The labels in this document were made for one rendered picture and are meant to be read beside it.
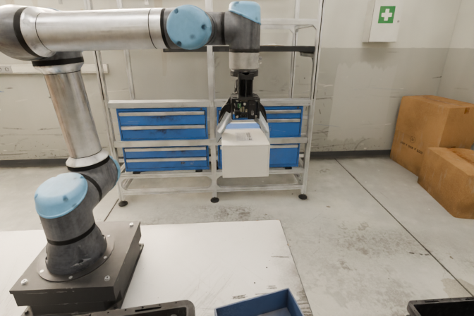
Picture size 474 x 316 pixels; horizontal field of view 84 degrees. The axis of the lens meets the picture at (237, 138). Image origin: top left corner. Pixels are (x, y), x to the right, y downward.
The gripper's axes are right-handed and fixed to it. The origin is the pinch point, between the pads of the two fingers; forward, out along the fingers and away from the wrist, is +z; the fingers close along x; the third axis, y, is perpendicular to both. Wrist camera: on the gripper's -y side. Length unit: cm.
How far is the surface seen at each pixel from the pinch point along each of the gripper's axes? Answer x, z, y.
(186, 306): -13.0, 17.6, 36.1
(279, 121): 44, 36, -138
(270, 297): 5.7, 34.9, 21.8
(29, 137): -222, 77, -225
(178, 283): -19.8, 40.8, 10.9
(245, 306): -0.8, 35.7, 23.3
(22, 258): -73, 41, -2
